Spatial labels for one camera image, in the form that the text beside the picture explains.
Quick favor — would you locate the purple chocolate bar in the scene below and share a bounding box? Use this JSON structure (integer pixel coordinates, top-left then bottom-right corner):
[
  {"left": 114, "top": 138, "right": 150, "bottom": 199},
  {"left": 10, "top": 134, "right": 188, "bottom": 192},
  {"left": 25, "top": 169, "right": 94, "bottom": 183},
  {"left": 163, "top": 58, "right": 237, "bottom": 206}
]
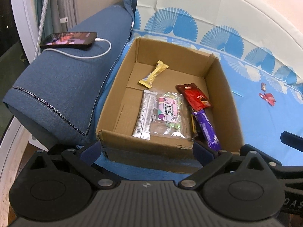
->
[{"left": 193, "top": 109, "right": 221, "bottom": 151}]

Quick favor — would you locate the brown chocolate bar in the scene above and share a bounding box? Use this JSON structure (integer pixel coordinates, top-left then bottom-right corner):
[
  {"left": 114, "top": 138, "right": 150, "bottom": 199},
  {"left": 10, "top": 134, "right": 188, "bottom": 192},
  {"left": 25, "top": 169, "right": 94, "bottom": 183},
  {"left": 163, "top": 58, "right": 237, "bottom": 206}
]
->
[{"left": 191, "top": 114, "right": 199, "bottom": 140}]

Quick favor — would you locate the red stick snack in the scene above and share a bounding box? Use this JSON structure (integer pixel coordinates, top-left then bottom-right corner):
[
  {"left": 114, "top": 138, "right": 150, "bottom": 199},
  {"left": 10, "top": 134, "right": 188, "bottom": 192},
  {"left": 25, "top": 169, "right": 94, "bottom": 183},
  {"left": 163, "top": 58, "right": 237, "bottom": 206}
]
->
[{"left": 259, "top": 93, "right": 276, "bottom": 106}]

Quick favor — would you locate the pink candy bag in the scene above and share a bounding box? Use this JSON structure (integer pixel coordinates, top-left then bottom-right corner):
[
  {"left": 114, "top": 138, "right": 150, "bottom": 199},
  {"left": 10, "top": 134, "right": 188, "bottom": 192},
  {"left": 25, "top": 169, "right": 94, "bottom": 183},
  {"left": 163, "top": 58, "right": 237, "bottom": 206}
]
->
[{"left": 150, "top": 92, "right": 191, "bottom": 140}]

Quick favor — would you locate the red snack packet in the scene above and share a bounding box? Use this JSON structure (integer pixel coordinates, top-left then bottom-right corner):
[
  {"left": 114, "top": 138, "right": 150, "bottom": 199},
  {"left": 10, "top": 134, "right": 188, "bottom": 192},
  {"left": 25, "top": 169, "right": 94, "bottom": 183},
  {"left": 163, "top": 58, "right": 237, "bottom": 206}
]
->
[{"left": 176, "top": 83, "right": 212, "bottom": 111}]

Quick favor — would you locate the silver snack bar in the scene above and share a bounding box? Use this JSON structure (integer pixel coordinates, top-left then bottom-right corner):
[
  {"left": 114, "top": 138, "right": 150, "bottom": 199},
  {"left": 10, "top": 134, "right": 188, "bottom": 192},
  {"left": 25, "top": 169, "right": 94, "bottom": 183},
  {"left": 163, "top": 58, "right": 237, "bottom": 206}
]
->
[{"left": 133, "top": 90, "right": 158, "bottom": 140}]

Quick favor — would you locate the yellow snack bar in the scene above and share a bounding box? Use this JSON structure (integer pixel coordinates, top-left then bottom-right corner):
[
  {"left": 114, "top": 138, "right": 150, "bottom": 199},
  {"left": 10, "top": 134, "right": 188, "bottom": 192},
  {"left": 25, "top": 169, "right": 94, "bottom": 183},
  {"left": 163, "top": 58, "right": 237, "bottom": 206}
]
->
[{"left": 139, "top": 61, "right": 169, "bottom": 89}]

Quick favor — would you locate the blue sofa armrest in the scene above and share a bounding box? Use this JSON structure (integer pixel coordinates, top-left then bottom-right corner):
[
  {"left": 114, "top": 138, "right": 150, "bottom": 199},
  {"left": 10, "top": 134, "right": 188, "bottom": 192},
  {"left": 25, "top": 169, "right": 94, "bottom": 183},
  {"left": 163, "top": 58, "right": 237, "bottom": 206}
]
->
[{"left": 3, "top": 5, "right": 133, "bottom": 148}]

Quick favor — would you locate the brown cardboard box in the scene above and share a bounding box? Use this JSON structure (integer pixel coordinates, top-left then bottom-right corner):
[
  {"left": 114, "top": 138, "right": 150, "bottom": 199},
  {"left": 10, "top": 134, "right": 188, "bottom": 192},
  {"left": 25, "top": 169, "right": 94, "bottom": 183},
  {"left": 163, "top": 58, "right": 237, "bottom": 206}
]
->
[{"left": 97, "top": 37, "right": 243, "bottom": 173}]

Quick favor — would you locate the black smartphone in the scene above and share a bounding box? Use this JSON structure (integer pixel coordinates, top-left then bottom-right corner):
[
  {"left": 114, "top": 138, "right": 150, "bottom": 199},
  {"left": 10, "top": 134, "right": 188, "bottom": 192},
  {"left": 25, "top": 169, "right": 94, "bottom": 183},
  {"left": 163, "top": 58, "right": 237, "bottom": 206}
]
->
[{"left": 40, "top": 32, "right": 98, "bottom": 50}]

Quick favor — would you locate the braided white pole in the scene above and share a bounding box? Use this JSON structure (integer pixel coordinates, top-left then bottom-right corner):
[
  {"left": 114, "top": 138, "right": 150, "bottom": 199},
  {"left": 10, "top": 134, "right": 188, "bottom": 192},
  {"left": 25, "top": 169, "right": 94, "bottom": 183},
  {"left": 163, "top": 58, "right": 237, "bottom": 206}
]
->
[{"left": 33, "top": 0, "right": 49, "bottom": 60}]

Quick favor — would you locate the grey curtain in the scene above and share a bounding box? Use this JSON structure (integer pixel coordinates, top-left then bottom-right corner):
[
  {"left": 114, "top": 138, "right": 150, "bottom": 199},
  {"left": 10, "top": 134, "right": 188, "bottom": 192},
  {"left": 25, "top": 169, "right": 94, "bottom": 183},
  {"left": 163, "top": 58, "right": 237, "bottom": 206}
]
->
[{"left": 42, "top": 0, "right": 77, "bottom": 38}]

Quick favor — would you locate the white charging cable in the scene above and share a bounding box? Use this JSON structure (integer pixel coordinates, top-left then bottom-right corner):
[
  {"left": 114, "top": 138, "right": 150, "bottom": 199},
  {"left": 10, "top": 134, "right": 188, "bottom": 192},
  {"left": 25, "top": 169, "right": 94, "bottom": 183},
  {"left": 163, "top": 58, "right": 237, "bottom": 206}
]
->
[{"left": 42, "top": 37, "right": 112, "bottom": 60}]

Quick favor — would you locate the white window frame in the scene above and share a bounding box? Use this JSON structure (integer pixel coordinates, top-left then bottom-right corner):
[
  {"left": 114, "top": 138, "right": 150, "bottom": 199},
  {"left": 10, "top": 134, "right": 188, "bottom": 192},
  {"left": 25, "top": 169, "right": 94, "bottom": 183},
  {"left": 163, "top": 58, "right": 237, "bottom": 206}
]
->
[{"left": 11, "top": 0, "right": 38, "bottom": 63}]

